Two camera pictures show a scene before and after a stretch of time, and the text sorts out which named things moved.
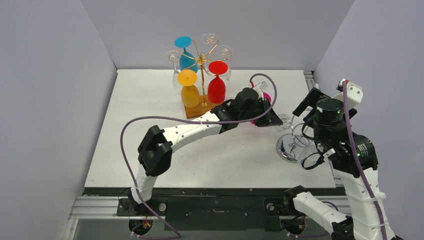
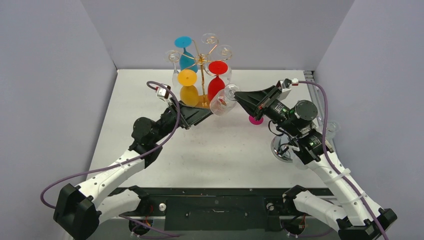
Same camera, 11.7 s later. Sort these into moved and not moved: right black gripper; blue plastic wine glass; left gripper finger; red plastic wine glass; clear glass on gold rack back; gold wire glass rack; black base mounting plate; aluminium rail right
Moved: left gripper finger; right black gripper
Not moved: black base mounting plate; gold wire glass rack; aluminium rail right; blue plastic wine glass; clear glass on gold rack back; red plastic wine glass
